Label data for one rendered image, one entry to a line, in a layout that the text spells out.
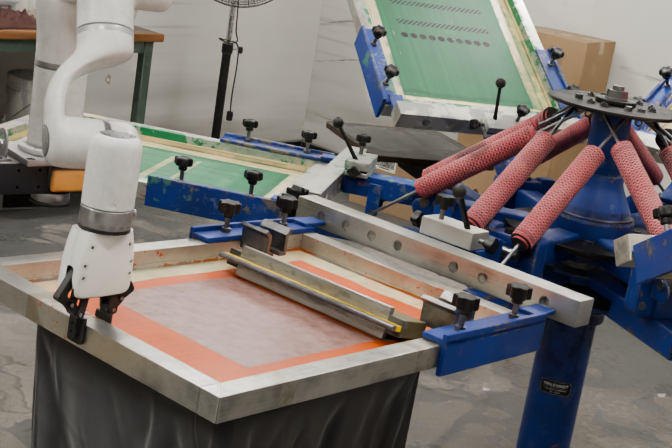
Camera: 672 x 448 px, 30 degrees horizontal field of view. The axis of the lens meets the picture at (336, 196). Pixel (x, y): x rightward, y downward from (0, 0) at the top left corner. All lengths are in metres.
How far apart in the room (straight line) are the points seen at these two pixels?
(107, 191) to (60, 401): 0.46
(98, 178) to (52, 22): 0.56
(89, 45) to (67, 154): 0.17
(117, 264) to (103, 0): 0.39
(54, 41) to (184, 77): 4.84
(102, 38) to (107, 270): 0.34
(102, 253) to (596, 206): 1.38
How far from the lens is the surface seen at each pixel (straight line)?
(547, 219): 2.59
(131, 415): 1.93
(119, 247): 1.81
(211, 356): 1.88
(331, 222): 2.56
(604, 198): 2.86
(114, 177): 1.75
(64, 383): 2.06
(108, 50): 1.86
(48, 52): 2.28
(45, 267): 2.10
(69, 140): 1.81
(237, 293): 2.19
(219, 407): 1.65
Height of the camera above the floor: 1.68
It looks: 14 degrees down
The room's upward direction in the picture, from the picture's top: 9 degrees clockwise
